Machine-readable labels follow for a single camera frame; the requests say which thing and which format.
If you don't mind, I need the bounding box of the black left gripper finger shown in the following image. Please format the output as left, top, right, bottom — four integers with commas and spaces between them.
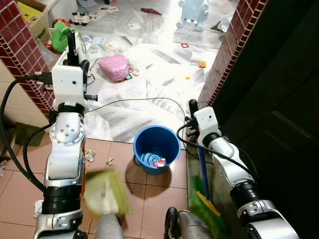
67, 30, 79, 66

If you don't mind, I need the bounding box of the dark wooden door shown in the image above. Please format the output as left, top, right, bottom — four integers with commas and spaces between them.
211, 0, 319, 239

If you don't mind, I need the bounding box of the silver robot leg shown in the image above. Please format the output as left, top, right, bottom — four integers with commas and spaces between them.
164, 206, 216, 239
93, 213, 126, 239

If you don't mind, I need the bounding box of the dark red cloth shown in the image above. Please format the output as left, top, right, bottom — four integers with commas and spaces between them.
140, 6, 163, 16

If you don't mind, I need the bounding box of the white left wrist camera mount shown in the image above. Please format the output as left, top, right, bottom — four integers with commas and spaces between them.
51, 64, 90, 104

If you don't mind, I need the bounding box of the crumpled printed wrapper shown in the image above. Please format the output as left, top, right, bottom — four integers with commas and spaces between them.
83, 148, 97, 163

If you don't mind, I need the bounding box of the blue plastic bucket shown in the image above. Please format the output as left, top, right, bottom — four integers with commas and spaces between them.
133, 125, 182, 175

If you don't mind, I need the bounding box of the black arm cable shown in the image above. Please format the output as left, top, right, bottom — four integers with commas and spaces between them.
0, 72, 53, 194
176, 121, 257, 180

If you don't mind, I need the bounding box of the thin black floor cable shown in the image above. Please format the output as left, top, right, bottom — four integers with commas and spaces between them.
86, 97, 187, 121

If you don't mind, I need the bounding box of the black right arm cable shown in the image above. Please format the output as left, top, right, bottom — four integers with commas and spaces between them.
176, 121, 257, 180

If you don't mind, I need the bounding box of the white toy car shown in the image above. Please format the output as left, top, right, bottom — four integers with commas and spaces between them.
69, 10, 96, 27

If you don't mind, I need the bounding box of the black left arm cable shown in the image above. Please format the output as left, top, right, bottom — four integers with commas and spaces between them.
0, 72, 53, 194

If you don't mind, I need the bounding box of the brown cardboard box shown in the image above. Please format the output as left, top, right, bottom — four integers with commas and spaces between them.
16, 0, 51, 39

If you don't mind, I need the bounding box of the light blue plastic toy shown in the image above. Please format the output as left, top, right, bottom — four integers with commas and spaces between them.
176, 0, 210, 33

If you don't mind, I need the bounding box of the green dustpan with red handle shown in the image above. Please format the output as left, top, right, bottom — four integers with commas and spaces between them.
80, 168, 133, 216

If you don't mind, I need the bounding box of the pink dotted bag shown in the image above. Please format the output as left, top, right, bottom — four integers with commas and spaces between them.
98, 54, 132, 83

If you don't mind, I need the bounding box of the silver right robot leg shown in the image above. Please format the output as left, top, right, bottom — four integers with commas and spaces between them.
164, 206, 216, 239

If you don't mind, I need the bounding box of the green plastic toy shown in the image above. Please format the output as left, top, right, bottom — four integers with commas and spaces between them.
51, 20, 76, 54

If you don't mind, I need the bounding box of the silver left robot leg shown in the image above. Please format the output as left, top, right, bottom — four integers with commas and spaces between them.
93, 213, 126, 239

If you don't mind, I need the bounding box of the green broom with blue handle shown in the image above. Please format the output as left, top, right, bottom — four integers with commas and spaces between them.
188, 144, 231, 236

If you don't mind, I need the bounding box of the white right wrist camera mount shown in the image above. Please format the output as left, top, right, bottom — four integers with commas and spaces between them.
193, 107, 222, 141

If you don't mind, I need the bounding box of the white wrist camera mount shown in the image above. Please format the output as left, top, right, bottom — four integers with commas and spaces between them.
51, 64, 90, 104
193, 107, 222, 141

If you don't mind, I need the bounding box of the crumpled white paper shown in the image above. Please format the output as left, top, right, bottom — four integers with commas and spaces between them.
33, 199, 45, 220

